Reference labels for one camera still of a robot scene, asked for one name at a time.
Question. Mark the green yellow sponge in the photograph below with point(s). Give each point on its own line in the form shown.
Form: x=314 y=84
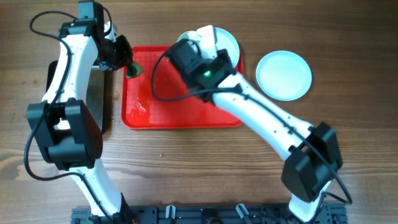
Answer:
x=133 y=70

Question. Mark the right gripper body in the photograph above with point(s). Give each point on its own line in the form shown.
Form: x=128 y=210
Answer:
x=223 y=56

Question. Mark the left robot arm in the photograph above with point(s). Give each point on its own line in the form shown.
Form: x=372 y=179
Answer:
x=62 y=126

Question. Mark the black water basin tray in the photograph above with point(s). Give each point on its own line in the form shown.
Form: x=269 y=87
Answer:
x=91 y=91

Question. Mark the white plate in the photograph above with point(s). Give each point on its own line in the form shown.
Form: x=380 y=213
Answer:
x=224 y=40
x=283 y=75

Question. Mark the red plastic tray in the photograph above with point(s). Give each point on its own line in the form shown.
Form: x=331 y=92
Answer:
x=140 y=110

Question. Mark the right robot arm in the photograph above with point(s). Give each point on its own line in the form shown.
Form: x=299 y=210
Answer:
x=311 y=155

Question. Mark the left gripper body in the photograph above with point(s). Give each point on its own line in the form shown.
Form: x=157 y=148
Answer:
x=115 y=54

